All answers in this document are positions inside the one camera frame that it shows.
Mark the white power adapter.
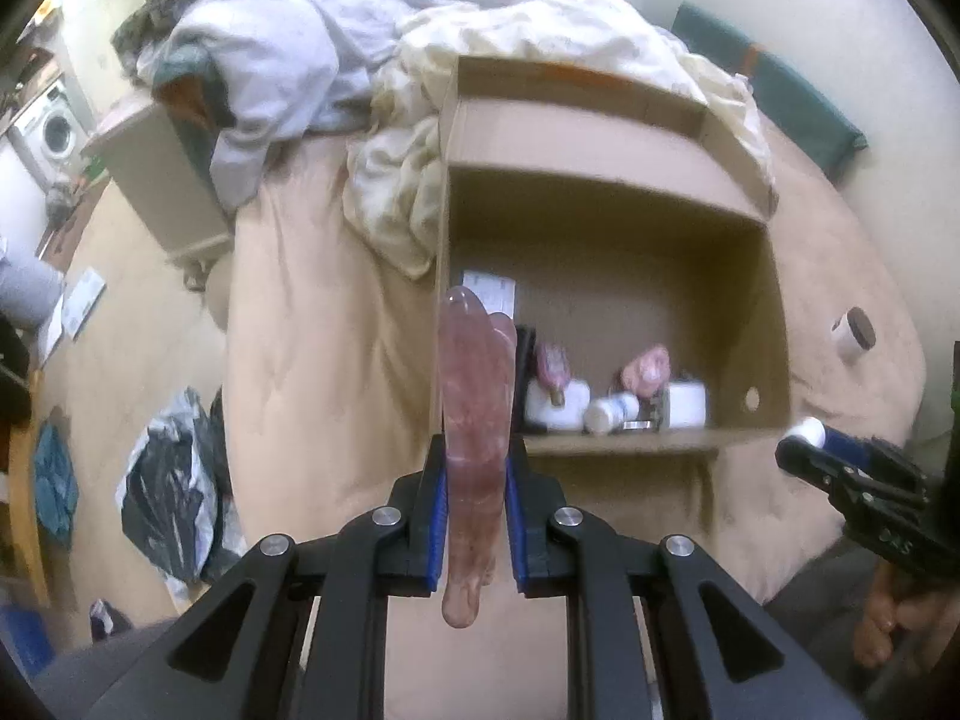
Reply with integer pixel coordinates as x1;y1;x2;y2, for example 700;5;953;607
664;380;708;429

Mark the white pill bottle with barcode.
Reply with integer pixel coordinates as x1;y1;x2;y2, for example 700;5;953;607
583;392;640;436

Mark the white earbuds case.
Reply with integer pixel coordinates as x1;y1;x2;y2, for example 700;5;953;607
524;379;590;433

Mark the pink bunny keychain case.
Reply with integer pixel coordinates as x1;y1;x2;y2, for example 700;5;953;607
619;344;672;400

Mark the pink stone gua sha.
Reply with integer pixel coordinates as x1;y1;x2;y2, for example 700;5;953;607
438;286;516;629

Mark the small white bottle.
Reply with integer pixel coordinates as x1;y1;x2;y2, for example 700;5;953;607
784;416;827;450

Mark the person right hand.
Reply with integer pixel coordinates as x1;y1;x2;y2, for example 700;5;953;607
853;561;958;671

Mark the white jar brown lid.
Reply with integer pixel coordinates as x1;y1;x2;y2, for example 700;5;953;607
830;305;877;364

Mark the black plastic bag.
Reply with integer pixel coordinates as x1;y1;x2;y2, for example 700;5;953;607
116;387;247;596

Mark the brown cardboard box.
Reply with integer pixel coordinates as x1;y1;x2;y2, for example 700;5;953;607
436;99;791;458

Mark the teal cushion headboard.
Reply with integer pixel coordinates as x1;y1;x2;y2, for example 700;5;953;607
670;2;867;184

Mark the cream bear print duvet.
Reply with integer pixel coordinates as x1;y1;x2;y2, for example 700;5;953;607
342;2;778;280

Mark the beige bedside cabinet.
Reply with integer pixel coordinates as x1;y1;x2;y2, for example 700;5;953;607
82;88;233;268

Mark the lavender blanket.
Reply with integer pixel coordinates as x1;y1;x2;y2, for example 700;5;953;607
138;0;602;215

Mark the white washing machine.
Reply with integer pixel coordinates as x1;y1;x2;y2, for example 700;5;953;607
8;80;88;190

